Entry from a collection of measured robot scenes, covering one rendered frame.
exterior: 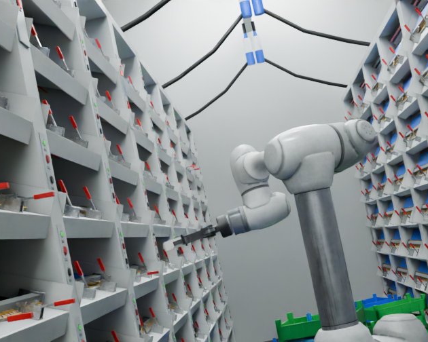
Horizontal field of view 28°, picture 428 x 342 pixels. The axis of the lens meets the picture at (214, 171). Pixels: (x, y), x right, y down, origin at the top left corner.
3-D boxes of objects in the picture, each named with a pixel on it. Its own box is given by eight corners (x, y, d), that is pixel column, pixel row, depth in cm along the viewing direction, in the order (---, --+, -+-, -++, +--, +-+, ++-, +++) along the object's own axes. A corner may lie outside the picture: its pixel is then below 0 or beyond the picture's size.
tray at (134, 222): (147, 237, 306) (153, 199, 307) (117, 237, 246) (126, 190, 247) (92, 226, 308) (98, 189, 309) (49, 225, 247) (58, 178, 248)
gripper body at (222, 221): (233, 234, 284) (206, 243, 285) (234, 234, 293) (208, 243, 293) (225, 213, 285) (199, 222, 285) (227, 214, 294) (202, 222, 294)
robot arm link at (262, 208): (252, 235, 292) (240, 200, 296) (295, 220, 292) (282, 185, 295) (249, 229, 282) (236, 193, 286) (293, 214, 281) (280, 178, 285)
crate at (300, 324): (366, 319, 327) (361, 299, 327) (357, 328, 308) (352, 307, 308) (291, 332, 336) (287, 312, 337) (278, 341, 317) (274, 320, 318)
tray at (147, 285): (157, 288, 305) (162, 262, 305) (130, 302, 244) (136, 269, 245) (102, 279, 306) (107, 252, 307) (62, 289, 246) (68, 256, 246)
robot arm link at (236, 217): (251, 231, 293) (234, 237, 293) (241, 206, 294) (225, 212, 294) (250, 231, 284) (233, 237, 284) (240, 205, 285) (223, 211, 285)
